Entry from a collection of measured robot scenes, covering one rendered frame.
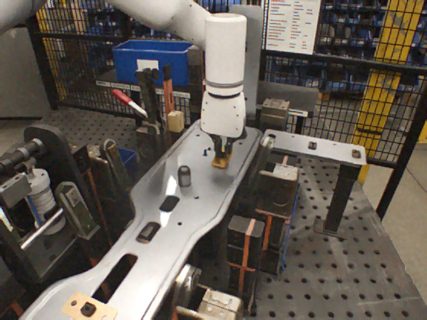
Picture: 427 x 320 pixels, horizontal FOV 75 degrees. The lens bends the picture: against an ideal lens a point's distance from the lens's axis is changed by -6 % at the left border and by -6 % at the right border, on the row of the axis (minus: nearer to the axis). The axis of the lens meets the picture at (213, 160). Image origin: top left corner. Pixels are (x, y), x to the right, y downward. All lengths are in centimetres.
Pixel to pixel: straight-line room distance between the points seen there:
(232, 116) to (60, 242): 45
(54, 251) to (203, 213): 31
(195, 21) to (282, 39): 54
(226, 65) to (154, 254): 39
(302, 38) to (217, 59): 60
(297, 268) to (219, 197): 38
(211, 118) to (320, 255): 54
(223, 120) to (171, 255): 32
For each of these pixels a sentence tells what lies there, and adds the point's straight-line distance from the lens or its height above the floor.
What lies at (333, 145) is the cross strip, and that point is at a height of 100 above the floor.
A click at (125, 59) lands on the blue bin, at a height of 112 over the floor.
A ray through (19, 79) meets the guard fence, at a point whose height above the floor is 57.
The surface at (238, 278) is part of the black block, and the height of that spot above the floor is 83.
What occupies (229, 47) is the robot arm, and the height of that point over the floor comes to 129.
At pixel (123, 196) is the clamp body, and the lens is 77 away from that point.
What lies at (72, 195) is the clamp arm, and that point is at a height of 108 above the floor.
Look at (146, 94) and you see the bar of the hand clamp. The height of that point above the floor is 116.
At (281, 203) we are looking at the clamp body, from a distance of 71.
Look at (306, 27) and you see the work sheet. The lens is 117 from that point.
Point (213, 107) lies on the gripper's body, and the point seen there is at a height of 116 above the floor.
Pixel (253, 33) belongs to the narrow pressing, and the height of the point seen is 127.
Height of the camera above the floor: 144
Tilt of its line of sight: 34 degrees down
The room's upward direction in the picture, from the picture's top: straight up
